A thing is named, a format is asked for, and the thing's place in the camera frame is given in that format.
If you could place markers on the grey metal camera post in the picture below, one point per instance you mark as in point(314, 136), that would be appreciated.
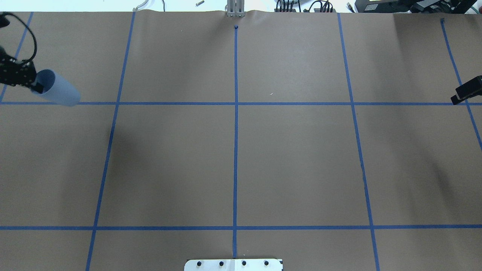
point(235, 8)

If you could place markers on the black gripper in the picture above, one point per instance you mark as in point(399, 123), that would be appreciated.
point(16, 73)

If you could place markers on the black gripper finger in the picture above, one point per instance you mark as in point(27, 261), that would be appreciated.
point(468, 90)

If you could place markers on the black equipment box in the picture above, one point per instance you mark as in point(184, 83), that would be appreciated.
point(416, 6)

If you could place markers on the white metal base plate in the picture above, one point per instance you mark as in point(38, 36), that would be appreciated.
point(234, 265)

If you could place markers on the light blue plastic cup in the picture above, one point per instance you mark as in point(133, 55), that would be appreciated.
point(57, 89)

